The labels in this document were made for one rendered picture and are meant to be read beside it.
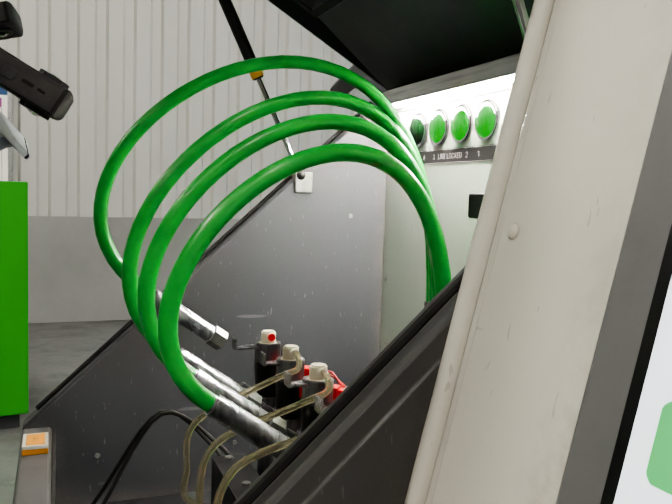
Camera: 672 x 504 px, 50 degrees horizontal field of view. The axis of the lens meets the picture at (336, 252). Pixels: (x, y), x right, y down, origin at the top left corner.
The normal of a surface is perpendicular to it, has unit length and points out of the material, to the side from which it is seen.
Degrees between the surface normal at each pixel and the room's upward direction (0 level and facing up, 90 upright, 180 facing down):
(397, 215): 90
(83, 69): 90
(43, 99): 92
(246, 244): 90
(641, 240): 76
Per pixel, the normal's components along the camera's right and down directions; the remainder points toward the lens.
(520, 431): -0.90, -0.24
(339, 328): 0.36, 0.08
